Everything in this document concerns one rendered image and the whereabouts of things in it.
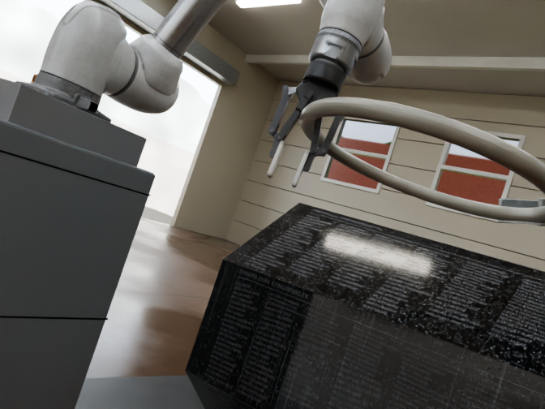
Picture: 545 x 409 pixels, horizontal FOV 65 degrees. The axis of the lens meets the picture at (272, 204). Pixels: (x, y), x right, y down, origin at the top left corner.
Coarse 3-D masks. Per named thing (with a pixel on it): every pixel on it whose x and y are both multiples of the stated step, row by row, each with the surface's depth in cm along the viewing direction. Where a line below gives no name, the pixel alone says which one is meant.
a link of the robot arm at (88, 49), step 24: (72, 24) 103; (96, 24) 104; (120, 24) 110; (48, 48) 105; (72, 48) 103; (96, 48) 105; (120, 48) 110; (48, 72) 103; (72, 72) 104; (96, 72) 107; (120, 72) 113
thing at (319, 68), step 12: (312, 72) 79; (324, 72) 79; (336, 72) 79; (300, 84) 81; (312, 84) 81; (324, 84) 80; (336, 84) 79; (300, 96) 81; (312, 96) 81; (336, 96) 81
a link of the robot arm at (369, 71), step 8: (320, 0) 100; (384, 32) 89; (384, 40) 89; (384, 48) 90; (368, 56) 89; (376, 56) 90; (384, 56) 92; (360, 64) 91; (368, 64) 91; (376, 64) 92; (384, 64) 94; (352, 72) 96; (360, 72) 94; (368, 72) 94; (376, 72) 95; (384, 72) 97; (360, 80) 98; (368, 80) 98; (376, 80) 100
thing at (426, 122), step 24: (312, 120) 76; (384, 120) 60; (408, 120) 58; (432, 120) 57; (456, 120) 57; (336, 144) 97; (456, 144) 58; (480, 144) 56; (504, 144) 56; (360, 168) 101; (528, 168) 57; (408, 192) 102; (432, 192) 99; (480, 216) 92; (504, 216) 86; (528, 216) 79
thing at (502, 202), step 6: (540, 198) 78; (504, 204) 88; (510, 204) 88; (516, 204) 88; (522, 204) 88; (528, 204) 89; (534, 204) 89; (540, 204) 77; (504, 222) 88; (510, 222) 85; (516, 222) 83; (522, 222) 82; (528, 222) 80; (534, 222) 79
